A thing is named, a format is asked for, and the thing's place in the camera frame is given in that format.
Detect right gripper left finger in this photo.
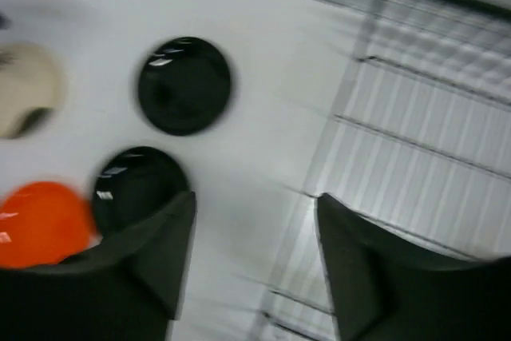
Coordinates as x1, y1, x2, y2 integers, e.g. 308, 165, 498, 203
59, 190, 197, 322

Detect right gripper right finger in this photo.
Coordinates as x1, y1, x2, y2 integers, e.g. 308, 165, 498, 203
316, 194, 510, 340

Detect orange plate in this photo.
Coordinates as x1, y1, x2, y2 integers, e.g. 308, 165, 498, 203
1, 181, 97, 269

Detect cream plate with black patch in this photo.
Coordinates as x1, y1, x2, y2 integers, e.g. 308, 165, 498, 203
1, 42, 67, 139

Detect black wire dish rack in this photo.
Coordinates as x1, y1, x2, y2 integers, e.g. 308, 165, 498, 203
248, 0, 510, 340

